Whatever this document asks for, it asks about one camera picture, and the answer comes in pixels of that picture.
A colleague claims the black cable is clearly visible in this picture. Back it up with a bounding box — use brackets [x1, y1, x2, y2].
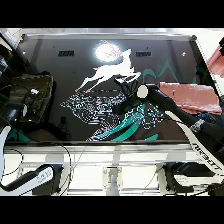
[46, 142, 73, 196]

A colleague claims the red garment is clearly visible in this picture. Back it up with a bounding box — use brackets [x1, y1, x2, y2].
[159, 81, 224, 116]
[206, 44, 224, 78]

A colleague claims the dark green garment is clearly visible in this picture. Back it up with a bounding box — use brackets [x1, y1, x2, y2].
[8, 72, 55, 126]

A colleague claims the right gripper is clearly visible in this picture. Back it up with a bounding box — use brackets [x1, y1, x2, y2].
[111, 93, 145, 115]

